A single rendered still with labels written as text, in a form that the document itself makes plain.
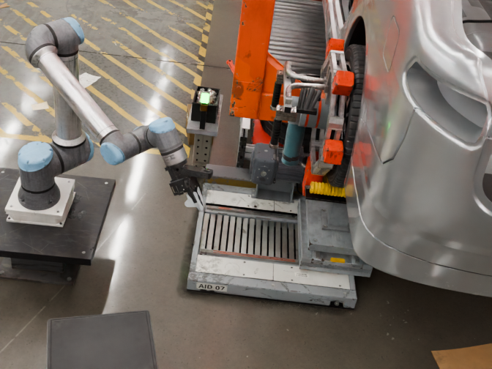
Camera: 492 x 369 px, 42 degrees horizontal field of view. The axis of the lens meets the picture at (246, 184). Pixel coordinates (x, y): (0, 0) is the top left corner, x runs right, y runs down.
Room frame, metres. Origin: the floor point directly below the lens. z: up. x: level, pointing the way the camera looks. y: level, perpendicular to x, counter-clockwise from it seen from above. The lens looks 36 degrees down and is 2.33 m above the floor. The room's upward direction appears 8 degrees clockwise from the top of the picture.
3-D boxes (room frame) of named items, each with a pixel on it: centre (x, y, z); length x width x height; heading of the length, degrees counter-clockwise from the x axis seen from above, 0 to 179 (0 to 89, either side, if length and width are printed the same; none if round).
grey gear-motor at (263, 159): (2.95, -0.22, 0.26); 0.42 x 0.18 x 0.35; 92
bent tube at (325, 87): (2.54, -0.21, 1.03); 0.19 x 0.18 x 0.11; 92
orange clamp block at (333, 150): (2.33, -0.34, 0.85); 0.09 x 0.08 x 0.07; 2
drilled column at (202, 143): (3.23, 0.29, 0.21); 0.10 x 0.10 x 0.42; 2
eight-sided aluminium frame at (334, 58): (2.65, -0.33, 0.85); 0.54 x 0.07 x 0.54; 2
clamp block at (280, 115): (2.47, -0.13, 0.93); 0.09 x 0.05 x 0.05; 92
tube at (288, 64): (2.74, -0.20, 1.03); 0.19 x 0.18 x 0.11; 92
